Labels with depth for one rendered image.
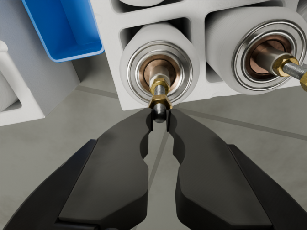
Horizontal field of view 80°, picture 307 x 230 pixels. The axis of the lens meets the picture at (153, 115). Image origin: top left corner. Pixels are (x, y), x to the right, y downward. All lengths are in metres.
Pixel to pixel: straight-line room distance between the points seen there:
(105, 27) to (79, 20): 0.20
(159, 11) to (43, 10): 0.23
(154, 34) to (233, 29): 0.08
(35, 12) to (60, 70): 0.12
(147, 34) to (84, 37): 0.29
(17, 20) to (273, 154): 0.74
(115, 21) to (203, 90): 0.16
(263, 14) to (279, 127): 0.47
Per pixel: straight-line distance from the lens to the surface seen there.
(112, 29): 0.29
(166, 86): 0.17
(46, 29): 0.41
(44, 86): 0.40
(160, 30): 0.21
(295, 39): 0.25
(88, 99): 0.54
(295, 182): 0.87
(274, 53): 0.22
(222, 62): 0.23
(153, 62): 0.21
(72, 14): 0.49
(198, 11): 0.28
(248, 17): 0.23
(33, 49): 0.41
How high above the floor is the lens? 0.46
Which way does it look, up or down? 60 degrees down
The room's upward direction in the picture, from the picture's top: 178 degrees counter-clockwise
